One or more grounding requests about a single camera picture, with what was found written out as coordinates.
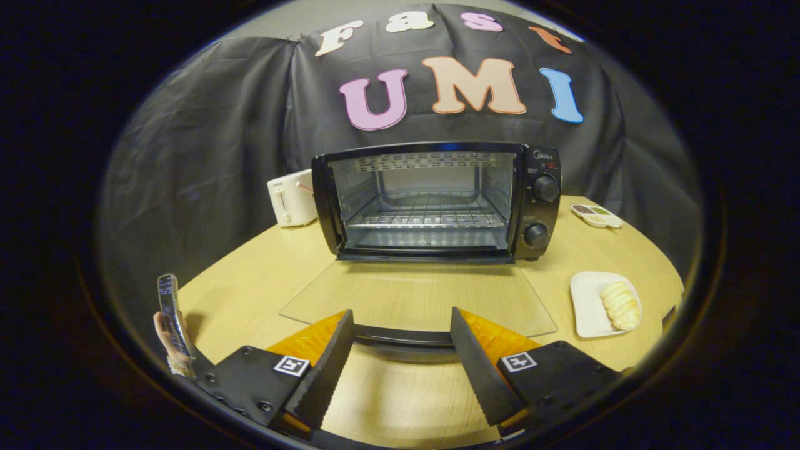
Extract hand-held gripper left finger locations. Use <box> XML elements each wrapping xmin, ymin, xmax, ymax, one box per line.
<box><xmin>187</xmin><ymin>309</ymin><xmax>356</xmax><ymax>438</ymax></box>

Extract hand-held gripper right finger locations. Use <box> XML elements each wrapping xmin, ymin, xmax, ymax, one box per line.
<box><xmin>450</xmin><ymin>306</ymin><xmax>626</xmax><ymax>437</ymax></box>

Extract ridged yellow bread roll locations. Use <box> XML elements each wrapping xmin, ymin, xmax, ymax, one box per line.
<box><xmin>600</xmin><ymin>281</ymin><xmax>641</xmax><ymax>331</ymax></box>

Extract black toaster oven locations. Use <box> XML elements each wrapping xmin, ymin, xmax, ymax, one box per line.
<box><xmin>279</xmin><ymin>141</ymin><xmax>562</xmax><ymax>364</ymax></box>

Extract white bread toaster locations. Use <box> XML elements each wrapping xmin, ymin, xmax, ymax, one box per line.
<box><xmin>267</xmin><ymin>169</ymin><xmax>318</xmax><ymax>228</ymax></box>

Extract white square plate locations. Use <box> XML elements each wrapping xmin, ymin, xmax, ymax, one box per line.
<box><xmin>570</xmin><ymin>271</ymin><xmax>643</xmax><ymax>339</ymax></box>

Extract small white condiment dish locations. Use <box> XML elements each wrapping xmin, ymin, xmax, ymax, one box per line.
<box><xmin>570</xmin><ymin>203</ymin><xmax>624</xmax><ymax>229</ymax></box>

